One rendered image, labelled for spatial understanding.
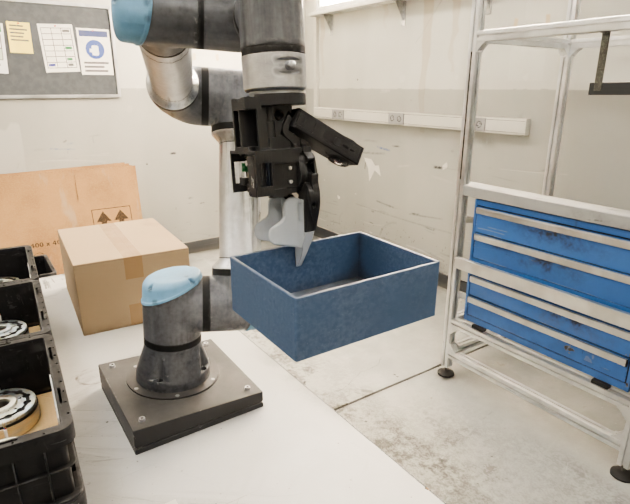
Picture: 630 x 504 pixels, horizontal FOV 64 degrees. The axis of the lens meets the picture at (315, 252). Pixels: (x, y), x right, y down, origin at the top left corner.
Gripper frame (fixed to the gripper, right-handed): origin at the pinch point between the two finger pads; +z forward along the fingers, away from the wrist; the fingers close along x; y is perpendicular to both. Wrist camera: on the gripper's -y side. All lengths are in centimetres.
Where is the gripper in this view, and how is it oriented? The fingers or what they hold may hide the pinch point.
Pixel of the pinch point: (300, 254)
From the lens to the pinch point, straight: 66.3
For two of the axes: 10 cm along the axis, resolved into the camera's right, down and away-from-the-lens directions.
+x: 5.4, 1.7, -8.2
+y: -8.4, 1.7, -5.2
